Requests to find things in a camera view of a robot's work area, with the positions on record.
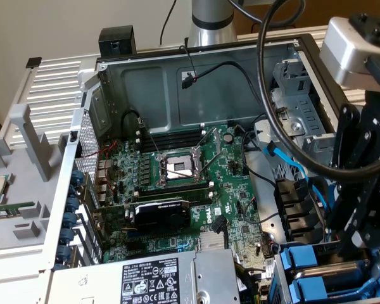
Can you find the small black end cap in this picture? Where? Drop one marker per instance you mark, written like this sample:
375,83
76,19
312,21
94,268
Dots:
33,62

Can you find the black plastic block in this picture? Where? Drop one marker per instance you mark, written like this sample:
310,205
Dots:
117,35

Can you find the green motherboard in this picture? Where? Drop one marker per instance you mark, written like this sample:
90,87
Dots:
228,190

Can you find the grey plastic parts rack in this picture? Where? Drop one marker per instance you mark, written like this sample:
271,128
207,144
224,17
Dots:
25,190

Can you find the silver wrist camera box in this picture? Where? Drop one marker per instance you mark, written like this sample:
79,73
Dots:
342,60

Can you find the blue disk carrier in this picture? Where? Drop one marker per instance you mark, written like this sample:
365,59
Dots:
310,288

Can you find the silver power supply unit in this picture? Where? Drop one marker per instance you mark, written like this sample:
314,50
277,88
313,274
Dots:
114,278

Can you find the silver coin battery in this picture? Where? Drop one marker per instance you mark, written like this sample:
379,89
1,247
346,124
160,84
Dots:
228,137

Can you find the green RAM stick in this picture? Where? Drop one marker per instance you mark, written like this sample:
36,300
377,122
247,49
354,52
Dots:
3,212

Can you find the blue expansion slot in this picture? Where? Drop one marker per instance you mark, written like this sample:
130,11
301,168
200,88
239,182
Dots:
133,235

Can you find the black graphics card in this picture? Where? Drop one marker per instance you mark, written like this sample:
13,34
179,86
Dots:
158,218

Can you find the black RAM slot white latch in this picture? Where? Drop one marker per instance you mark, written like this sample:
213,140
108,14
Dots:
164,134
198,198
164,142
198,189

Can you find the dark blue slot clip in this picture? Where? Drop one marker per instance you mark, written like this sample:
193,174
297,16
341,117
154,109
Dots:
77,176
73,190
71,204
66,236
63,253
69,220

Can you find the silver CPU socket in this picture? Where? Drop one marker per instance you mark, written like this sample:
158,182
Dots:
174,163

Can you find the silver chipset heatsink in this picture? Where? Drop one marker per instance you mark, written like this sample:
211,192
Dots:
211,242

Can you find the open grey PC case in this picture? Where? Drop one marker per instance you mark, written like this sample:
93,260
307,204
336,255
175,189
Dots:
145,95

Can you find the silver metal drive cage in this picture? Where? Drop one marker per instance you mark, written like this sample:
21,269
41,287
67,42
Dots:
320,145

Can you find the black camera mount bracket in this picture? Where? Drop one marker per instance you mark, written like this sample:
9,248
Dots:
367,23

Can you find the metal socket cover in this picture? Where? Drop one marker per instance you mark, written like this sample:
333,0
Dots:
216,139

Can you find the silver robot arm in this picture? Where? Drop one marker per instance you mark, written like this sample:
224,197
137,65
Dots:
218,39

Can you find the thin metal locking lever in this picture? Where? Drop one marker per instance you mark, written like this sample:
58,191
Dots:
177,173
150,139

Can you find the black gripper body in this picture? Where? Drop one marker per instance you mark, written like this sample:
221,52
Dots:
378,133

